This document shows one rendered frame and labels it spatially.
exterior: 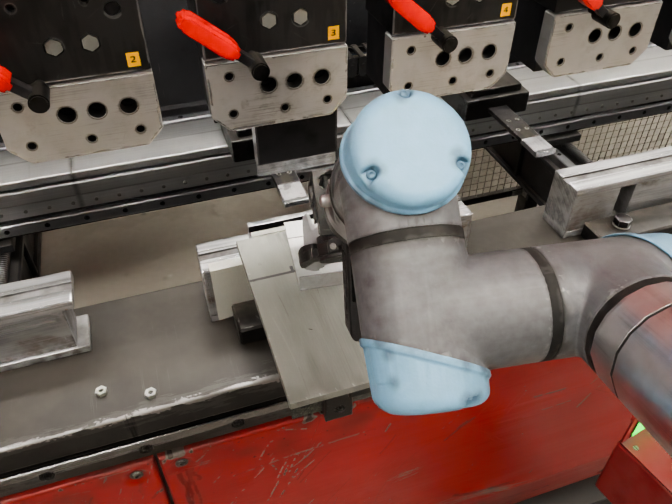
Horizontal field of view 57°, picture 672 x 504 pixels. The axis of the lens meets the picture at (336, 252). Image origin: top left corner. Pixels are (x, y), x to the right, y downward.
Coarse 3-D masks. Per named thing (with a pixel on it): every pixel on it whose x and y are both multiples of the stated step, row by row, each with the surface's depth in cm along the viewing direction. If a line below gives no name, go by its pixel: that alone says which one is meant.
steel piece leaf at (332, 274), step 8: (288, 240) 80; (296, 240) 80; (296, 248) 79; (296, 256) 78; (296, 264) 77; (328, 264) 77; (336, 264) 77; (296, 272) 76; (304, 272) 76; (312, 272) 76; (320, 272) 76; (328, 272) 73; (336, 272) 73; (304, 280) 72; (312, 280) 73; (320, 280) 73; (328, 280) 73; (336, 280) 74; (304, 288) 73; (312, 288) 74
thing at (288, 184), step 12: (228, 132) 96; (240, 132) 95; (228, 144) 98; (240, 144) 95; (252, 144) 95; (240, 156) 96; (252, 156) 97; (276, 180) 90; (288, 180) 90; (288, 192) 87; (300, 192) 87; (288, 204) 86; (300, 204) 86
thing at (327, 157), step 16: (336, 112) 74; (256, 128) 72; (272, 128) 72; (288, 128) 73; (304, 128) 74; (320, 128) 74; (336, 128) 75; (256, 144) 73; (272, 144) 74; (288, 144) 74; (304, 144) 75; (320, 144) 76; (336, 144) 77; (256, 160) 76; (272, 160) 75; (288, 160) 76; (304, 160) 78; (320, 160) 78
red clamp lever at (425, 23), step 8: (392, 0) 60; (400, 0) 60; (408, 0) 60; (400, 8) 60; (408, 8) 61; (416, 8) 61; (408, 16) 61; (416, 16) 61; (424, 16) 62; (416, 24) 62; (424, 24) 62; (432, 24) 62; (424, 32) 63; (432, 32) 64; (440, 32) 64; (448, 32) 64; (432, 40) 66; (440, 40) 64; (448, 40) 64; (456, 40) 64; (448, 48) 64
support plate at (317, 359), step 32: (256, 256) 78; (288, 256) 78; (256, 288) 74; (288, 288) 74; (320, 288) 74; (288, 320) 70; (320, 320) 70; (288, 352) 67; (320, 352) 67; (352, 352) 67; (288, 384) 63; (320, 384) 63; (352, 384) 63
